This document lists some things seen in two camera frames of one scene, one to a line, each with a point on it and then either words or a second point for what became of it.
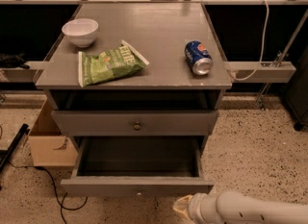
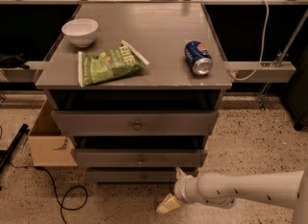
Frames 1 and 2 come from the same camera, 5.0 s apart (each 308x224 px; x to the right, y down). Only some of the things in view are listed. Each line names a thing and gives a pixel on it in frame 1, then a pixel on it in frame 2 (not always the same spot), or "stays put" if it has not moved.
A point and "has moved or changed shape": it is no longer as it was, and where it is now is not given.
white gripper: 196,209 -> 181,186
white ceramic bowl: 82,32 stays put
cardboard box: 48,147 stays put
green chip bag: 116,62 stays put
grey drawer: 138,166 has moved or changed shape
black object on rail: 13,61 stays put
